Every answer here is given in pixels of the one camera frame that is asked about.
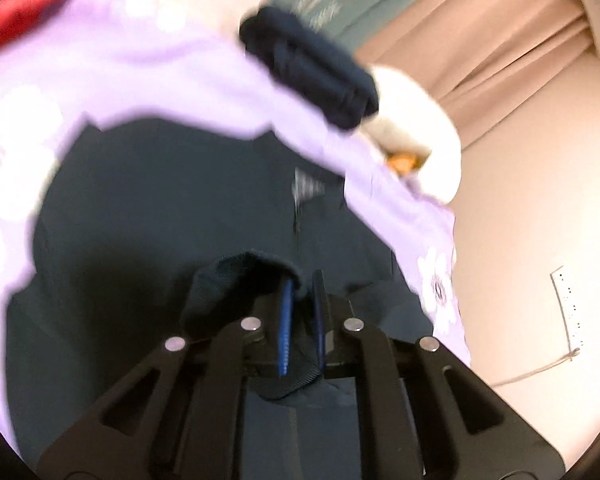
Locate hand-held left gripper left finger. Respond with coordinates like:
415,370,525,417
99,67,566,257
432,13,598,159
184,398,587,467
36,279,296,480

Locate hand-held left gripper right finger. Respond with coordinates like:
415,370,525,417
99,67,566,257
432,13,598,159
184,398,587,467
312,269,567,480

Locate dark navy pants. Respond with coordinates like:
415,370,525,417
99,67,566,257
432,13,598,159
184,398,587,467
5,115,437,480

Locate folded dark navy clothes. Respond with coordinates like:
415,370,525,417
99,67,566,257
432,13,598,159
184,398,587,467
238,5,380,134

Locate purple floral blanket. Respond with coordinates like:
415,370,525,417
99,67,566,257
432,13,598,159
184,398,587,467
0,0,473,413

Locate beige curtain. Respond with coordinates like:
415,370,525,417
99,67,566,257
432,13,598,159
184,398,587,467
354,0,600,151

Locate red puffer jacket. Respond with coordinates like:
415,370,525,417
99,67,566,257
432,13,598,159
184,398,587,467
0,0,107,59

